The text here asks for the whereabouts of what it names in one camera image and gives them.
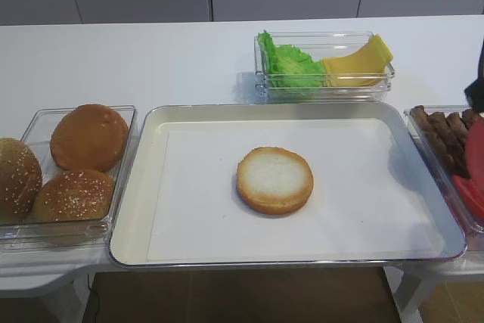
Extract sesame bun front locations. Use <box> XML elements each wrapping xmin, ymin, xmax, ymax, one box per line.
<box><xmin>32</xmin><ymin>169</ymin><xmax>115</xmax><ymax>222</ymax></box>

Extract green lettuce leaves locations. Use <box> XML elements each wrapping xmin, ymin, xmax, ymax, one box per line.
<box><xmin>257</xmin><ymin>31</ymin><xmax>327</xmax><ymax>88</ymax></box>

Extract red tomato slice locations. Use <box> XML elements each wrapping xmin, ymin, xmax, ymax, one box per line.
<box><xmin>465</xmin><ymin>118</ymin><xmax>484</xmax><ymax>192</ymax></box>
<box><xmin>452</xmin><ymin>175</ymin><xmax>484</xmax><ymax>219</ymax></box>

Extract yellow cheese slices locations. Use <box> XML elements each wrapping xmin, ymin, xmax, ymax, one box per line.
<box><xmin>321</xmin><ymin>35</ymin><xmax>393</xmax><ymax>87</ymax></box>

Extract sesame bun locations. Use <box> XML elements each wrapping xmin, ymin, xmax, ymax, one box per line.
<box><xmin>1</xmin><ymin>138</ymin><xmax>42</xmax><ymax>224</ymax></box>
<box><xmin>32</xmin><ymin>169</ymin><xmax>115</xmax><ymax>222</ymax></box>

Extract red tomato slice front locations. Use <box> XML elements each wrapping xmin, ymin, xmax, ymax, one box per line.
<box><xmin>465</xmin><ymin>118</ymin><xmax>484</xmax><ymax>192</ymax></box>

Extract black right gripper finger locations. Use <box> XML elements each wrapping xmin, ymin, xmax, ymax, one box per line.
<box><xmin>464</xmin><ymin>45</ymin><xmax>484</xmax><ymax>113</ymax></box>

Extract plain brown bun top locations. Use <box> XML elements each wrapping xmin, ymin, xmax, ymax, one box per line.
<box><xmin>50</xmin><ymin>104</ymin><xmax>129</xmax><ymax>172</ymax></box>

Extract clear tray with patties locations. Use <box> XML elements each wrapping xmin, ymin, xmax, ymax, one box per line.
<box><xmin>405</xmin><ymin>105</ymin><xmax>483</xmax><ymax>234</ymax></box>

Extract clear tray with lettuce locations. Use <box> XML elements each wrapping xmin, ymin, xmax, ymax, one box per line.
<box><xmin>254</xmin><ymin>30</ymin><xmax>395</xmax><ymax>103</ymax></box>

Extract bottom bun half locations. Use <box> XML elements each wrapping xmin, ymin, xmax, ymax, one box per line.
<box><xmin>236</xmin><ymin>147</ymin><xmax>314</xmax><ymax>215</ymax></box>

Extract clear tray with buns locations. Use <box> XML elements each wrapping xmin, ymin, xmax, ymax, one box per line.
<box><xmin>1</xmin><ymin>105</ymin><xmax>138</xmax><ymax>245</ymax></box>

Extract white paper liner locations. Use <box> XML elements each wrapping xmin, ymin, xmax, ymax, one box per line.
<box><xmin>147</xmin><ymin>119</ymin><xmax>445</xmax><ymax>262</ymax></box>

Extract brown meat patty front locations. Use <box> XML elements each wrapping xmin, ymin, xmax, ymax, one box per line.
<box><xmin>461</xmin><ymin>108</ymin><xmax>482</xmax><ymax>129</ymax></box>

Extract metal baking tray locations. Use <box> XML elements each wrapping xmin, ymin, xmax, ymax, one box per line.
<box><xmin>110</xmin><ymin>102</ymin><xmax>467</xmax><ymax>269</ymax></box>

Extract sesame bun left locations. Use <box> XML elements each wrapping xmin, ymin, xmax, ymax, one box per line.
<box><xmin>1</xmin><ymin>138</ymin><xmax>42</xmax><ymax>224</ymax></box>

